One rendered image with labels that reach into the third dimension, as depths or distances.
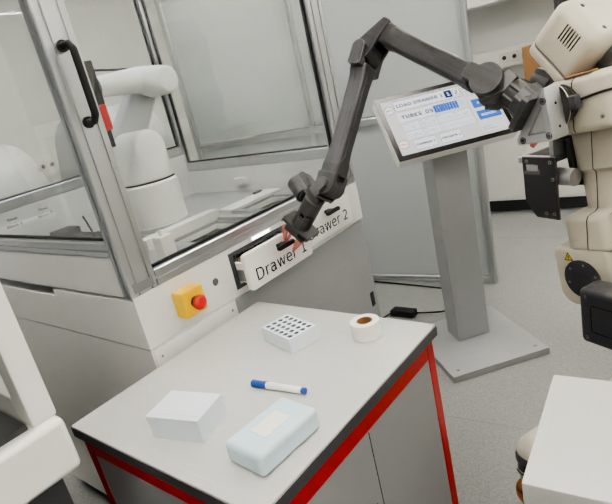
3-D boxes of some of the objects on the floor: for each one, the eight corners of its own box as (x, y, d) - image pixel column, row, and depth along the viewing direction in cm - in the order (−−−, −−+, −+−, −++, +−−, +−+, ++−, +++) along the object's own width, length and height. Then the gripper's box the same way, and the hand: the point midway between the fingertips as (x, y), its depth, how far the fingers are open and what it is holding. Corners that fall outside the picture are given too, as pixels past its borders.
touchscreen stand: (549, 353, 234) (529, 119, 203) (454, 383, 229) (418, 147, 197) (490, 310, 281) (466, 115, 250) (410, 334, 276) (375, 138, 244)
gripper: (288, 203, 151) (270, 240, 162) (314, 226, 149) (294, 262, 159) (302, 196, 156) (284, 232, 167) (328, 218, 154) (308, 253, 164)
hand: (290, 245), depth 162 cm, fingers closed on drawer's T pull, 3 cm apart
